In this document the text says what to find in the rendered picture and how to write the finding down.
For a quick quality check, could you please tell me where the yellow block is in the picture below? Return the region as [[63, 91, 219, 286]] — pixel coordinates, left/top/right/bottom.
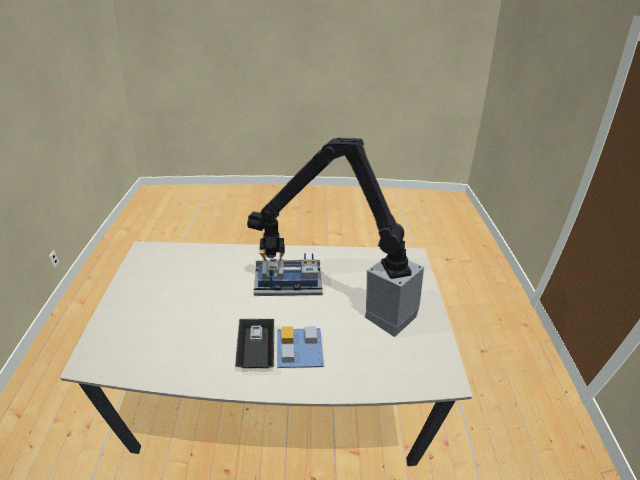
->
[[281, 326, 293, 344]]

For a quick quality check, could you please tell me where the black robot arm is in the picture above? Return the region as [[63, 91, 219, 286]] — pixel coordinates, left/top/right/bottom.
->
[[247, 138, 412, 279]]

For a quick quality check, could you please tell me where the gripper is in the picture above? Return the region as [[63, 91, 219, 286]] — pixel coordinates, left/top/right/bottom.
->
[[259, 233, 285, 262]]

